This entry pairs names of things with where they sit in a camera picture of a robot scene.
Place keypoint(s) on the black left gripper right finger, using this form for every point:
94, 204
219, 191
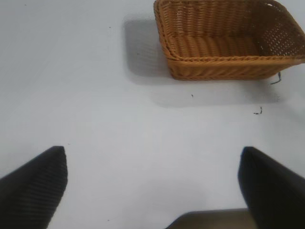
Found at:
271, 188

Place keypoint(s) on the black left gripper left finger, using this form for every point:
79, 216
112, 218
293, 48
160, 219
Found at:
31, 190

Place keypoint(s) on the brown wicker basket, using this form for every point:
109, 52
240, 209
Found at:
226, 40

